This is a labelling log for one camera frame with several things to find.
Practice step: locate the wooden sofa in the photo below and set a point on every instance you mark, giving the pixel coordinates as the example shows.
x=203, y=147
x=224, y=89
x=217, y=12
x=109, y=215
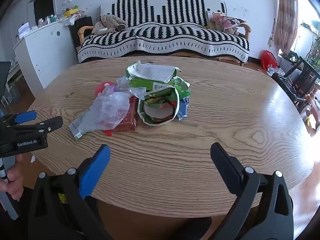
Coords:
x=85, y=27

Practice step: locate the black chair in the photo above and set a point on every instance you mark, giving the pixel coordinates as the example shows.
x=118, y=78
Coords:
x=305, y=67

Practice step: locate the yellow box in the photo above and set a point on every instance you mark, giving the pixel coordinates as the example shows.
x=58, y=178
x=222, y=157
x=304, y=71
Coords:
x=70, y=12

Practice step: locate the red box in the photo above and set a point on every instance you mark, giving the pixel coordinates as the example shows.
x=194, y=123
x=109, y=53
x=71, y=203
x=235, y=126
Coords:
x=127, y=122

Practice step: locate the scattered paper litter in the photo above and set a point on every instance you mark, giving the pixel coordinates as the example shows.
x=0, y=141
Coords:
x=275, y=71

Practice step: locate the hanging wall ornament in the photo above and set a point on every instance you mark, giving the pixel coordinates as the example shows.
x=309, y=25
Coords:
x=273, y=33

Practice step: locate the clear plastic film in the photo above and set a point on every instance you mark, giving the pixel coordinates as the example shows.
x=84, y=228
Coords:
x=136, y=91

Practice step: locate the black white striped blanket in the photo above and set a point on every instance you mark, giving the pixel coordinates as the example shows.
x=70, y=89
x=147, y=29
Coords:
x=162, y=35

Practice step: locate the patterned curtain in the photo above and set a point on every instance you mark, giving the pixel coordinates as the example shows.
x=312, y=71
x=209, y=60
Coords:
x=285, y=17

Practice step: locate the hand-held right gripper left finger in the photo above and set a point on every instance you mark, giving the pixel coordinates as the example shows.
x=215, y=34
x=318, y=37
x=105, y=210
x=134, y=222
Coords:
x=95, y=172

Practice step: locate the blue wrapper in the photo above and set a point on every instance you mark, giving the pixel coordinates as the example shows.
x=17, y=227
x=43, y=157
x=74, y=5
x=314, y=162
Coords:
x=183, y=108

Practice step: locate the black cabinet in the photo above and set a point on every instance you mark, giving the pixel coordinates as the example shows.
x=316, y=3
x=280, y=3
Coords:
x=80, y=22

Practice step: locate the green printed paper bowl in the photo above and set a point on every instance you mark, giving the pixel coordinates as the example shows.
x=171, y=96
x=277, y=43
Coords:
x=152, y=100

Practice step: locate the row of small bottles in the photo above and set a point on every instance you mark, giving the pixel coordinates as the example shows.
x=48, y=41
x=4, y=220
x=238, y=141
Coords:
x=48, y=20

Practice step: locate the white cabinet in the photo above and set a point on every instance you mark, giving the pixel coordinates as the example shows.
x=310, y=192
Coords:
x=45, y=52

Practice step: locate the white green torn snack bag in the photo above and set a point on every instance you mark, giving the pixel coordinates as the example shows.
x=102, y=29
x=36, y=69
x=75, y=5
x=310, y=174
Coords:
x=152, y=72

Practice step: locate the person's left hand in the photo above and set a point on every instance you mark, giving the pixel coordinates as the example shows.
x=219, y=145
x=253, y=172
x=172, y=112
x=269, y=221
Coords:
x=16, y=182

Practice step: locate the red plastic bag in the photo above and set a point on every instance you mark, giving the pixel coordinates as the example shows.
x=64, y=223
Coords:
x=268, y=60

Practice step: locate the green plants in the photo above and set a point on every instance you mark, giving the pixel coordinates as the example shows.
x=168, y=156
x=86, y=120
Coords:
x=313, y=55

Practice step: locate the clear plastic bag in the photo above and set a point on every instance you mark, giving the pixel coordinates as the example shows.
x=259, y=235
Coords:
x=107, y=110

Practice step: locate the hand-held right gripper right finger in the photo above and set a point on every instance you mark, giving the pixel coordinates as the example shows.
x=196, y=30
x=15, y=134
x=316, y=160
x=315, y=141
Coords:
x=225, y=165

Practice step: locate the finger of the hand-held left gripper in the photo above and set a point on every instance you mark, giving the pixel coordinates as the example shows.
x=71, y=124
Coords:
x=50, y=125
x=25, y=117

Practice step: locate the white paper box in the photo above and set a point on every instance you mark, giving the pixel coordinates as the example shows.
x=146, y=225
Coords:
x=24, y=30

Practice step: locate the white paper scrap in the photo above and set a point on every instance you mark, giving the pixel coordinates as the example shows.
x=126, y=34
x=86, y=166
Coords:
x=32, y=158

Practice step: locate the white crumpled paper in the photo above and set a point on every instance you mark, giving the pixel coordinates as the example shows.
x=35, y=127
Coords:
x=71, y=20

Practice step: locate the yellow toy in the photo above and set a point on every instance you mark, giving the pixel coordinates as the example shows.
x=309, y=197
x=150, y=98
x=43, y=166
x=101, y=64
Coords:
x=308, y=121

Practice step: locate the clear wrapper white label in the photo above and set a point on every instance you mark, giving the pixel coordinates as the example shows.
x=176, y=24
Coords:
x=78, y=128

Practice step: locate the beige garment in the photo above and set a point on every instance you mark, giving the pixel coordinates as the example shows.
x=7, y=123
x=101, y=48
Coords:
x=110, y=21

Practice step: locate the pink printed cushion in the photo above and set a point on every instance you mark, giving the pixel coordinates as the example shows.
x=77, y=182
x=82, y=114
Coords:
x=226, y=21

